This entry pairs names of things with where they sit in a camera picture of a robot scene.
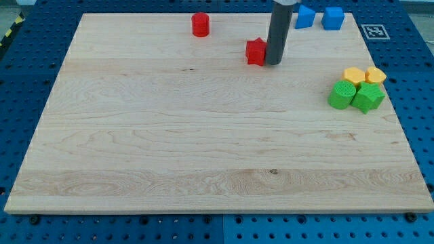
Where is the silver rod mount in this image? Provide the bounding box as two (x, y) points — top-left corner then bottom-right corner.
(274, 0), (301, 5)

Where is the red cylinder block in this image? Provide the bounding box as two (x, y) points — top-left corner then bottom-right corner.
(191, 12), (210, 37)

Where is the green star block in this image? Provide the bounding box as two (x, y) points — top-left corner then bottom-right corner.
(351, 82), (385, 114)

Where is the white fiducial marker tag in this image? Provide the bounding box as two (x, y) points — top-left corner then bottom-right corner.
(361, 24), (390, 40)

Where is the yellow hexagon block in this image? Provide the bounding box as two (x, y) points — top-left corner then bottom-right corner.
(341, 67), (366, 87)

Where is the blue pentagon block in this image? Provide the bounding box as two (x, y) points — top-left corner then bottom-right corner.
(295, 5), (316, 29)

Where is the red star block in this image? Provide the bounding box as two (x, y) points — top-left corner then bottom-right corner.
(245, 37), (267, 66)

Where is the yellow heart block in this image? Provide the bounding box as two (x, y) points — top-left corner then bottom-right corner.
(365, 66), (387, 84)

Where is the blue cube block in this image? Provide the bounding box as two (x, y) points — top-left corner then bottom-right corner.
(321, 7), (345, 31)

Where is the wooden board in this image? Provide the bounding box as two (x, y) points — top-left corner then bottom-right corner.
(5, 13), (433, 214)

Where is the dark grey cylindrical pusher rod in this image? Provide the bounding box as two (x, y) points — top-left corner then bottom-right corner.
(265, 2), (294, 65)

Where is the green cylinder block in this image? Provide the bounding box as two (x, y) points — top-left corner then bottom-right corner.
(328, 80), (356, 110)

